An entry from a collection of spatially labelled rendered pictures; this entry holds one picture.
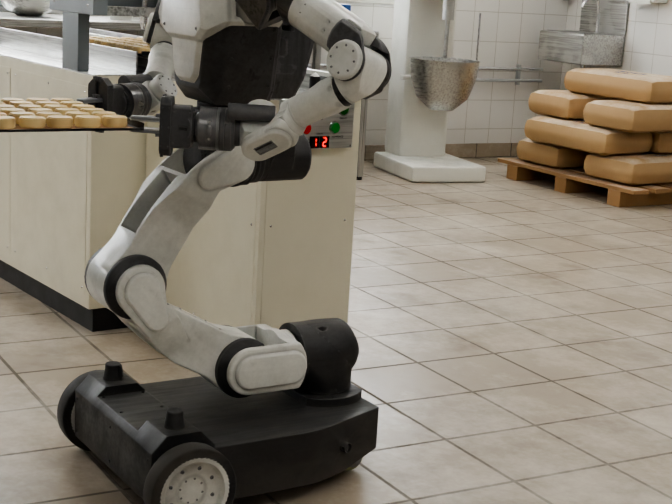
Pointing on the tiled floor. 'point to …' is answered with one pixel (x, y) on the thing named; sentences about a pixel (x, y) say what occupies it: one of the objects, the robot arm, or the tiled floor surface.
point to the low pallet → (649, 195)
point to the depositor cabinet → (62, 191)
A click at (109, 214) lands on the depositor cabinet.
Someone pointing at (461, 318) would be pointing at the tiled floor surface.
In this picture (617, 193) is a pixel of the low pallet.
